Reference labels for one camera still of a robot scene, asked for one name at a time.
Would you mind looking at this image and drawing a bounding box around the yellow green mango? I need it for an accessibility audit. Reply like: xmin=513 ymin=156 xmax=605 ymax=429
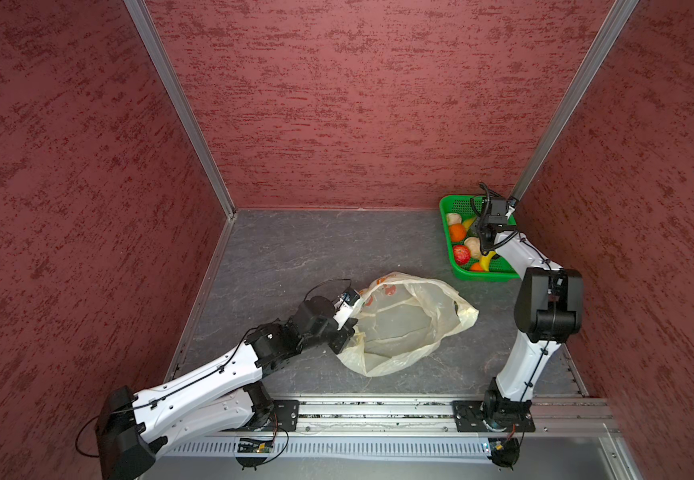
xmin=462 ymin=217 xmax=478 ymax=231

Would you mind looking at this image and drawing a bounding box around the beige round fruit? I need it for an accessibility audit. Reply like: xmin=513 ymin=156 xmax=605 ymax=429
xmin=463 ymin=236 xmax=482 ymax=260
xmin=446 ymin=212 xmax=463 ymax=226

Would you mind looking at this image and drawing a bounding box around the yellow banana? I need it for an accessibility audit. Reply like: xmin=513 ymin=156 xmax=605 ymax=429
xmin=479 ymin=251 xmax=497 ymax=272

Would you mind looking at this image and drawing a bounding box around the green plastic basket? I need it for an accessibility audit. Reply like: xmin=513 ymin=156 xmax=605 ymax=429
xmin=439 ymin=195 xmax=519 ymax=282

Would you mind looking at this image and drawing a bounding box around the translucent yellow plastic bag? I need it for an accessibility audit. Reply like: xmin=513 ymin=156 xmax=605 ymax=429
xmin=338 ymin=272 xmax=479 ymax=378

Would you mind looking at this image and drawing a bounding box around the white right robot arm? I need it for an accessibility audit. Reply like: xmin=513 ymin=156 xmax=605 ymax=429
xmin=475 ymin=190 xmax=584 ymax=432

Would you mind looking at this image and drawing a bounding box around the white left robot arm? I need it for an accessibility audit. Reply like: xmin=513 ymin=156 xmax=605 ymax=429
xmin=95 ymin=288 xmax=362 ymax=479

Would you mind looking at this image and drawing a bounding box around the round orange fruit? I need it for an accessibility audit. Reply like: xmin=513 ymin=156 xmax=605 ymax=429
xmin=448 ymin=223 xmax=468 ymax=244

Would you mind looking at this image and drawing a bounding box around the beige round fruit in basket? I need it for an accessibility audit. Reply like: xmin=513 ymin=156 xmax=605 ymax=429
xmin=446 ymin=212 xmax=463 ymax=226

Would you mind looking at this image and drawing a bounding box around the red apple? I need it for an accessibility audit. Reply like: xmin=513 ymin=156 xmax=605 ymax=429
xmin=453 ymin=245 xmax=472 ymax=266

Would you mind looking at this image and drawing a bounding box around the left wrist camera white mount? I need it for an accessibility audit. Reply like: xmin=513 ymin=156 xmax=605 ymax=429
xmin=334 ymin=288 xmax=361 ymax=330

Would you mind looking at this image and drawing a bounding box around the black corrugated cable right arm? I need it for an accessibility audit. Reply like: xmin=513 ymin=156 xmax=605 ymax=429
xmin=469 ymin=182 xmax=504 ymax=253

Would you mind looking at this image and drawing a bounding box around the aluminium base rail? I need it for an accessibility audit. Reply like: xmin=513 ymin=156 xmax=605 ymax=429
xmin=133 ymin=395 xmax=621 ymax=434

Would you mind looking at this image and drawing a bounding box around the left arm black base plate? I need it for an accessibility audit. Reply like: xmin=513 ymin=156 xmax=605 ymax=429
xmin=248 ymin=400 xmax=301 ymax=433

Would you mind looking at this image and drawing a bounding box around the aluminium corner post right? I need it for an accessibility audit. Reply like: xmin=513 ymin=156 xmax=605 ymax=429
xmin=510 ymin=0 xmax=639 ymax=205

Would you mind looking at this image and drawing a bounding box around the aluminium corner post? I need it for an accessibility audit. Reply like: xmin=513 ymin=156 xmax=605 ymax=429
xmin=510 ymin=0 xmax=639 ymax=205
xmin=124 ymin=0 xmax=237 ymax=221

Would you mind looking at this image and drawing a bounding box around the left controller board with wires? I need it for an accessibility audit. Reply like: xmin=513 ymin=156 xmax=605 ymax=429
xmin=235 ymin=414 xmax=291 ymax=471

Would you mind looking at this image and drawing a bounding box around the controller board with wires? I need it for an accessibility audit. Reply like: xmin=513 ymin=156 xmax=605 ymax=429
xmin=235 ymin=414 xmax=291 ymax=471
xmin=488 ymin=426 xmax=522 ymax=470

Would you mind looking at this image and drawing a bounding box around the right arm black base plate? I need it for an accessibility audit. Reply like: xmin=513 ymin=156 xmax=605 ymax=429
xmin=452 ymin=399 xmax=536 ymax=433

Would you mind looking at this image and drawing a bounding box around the perforated cable duct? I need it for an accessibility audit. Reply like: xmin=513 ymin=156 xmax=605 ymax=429
xmin=169 ymin=436 xmax=489 ymax=462

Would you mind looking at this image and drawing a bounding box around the right controller board with wires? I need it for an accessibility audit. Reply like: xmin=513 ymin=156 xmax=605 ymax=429
xmin=488 ymin=426 xmax=522 ymax=470

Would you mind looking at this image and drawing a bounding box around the aluminium corner post left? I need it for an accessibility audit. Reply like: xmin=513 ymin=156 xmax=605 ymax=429
xmin=124 ymin=0 xmax=237 ymax=221

